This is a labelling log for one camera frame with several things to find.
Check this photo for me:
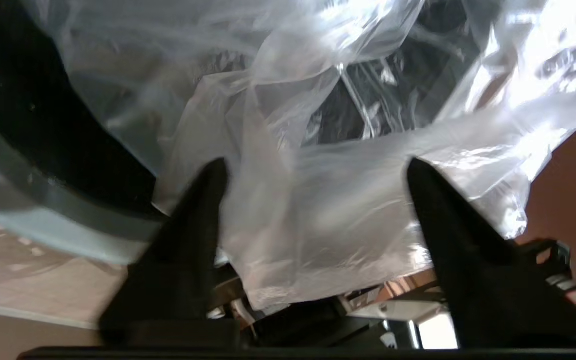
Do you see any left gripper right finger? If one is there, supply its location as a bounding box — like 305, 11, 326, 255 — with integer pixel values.
406, 158, 576, 349

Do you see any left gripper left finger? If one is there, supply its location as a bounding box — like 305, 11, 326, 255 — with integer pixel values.
99, 158, 242, 349

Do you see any clear plastic trash bag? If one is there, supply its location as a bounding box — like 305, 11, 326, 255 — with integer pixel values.
23, 0, 576, 311

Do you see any black round trash bin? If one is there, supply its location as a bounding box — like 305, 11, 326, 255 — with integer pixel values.
0, 0, 169, 223

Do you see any grey black robot torso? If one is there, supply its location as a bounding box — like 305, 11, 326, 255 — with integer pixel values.
208, 265, 461, 351

